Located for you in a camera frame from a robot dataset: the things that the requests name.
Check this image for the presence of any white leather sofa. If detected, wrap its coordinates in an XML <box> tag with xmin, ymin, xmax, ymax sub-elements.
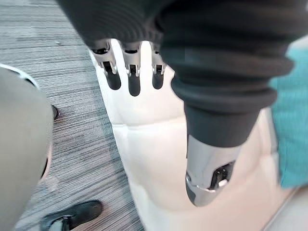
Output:
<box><xmin>88</xmin><ymin>35</ymin><xmax>308</xmax><ymax>231</ymax></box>

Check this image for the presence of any teal cushion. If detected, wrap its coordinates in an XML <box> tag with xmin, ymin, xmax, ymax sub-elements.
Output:
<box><xmin>269</xmin><ymin>45</ymin><xmax>308</xmax><ymax>189</ymax></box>

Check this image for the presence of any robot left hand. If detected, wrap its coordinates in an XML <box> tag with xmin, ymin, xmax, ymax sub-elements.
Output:
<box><xmin>55</xmin><ymin>0</ymin><xmax>308</xmax><ymax>207</ymax></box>

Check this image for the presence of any dark robot foot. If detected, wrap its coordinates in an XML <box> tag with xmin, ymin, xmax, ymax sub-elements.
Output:
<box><xmin>39</xmin><ymin>200</ymin><xmax>103</xmax><ymax>231</ymax></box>

